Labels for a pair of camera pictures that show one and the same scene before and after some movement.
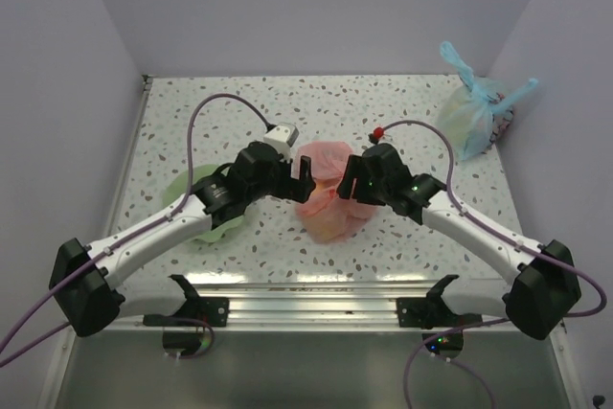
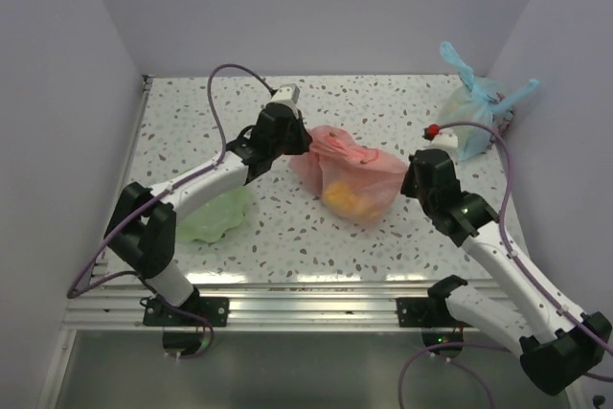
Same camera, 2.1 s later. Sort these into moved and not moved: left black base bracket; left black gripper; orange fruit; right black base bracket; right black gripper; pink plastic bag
Moved: left black gripper; orange fruit; pink plastic bag; right black gripper
Not moved: left black base bracket; right black base bracket
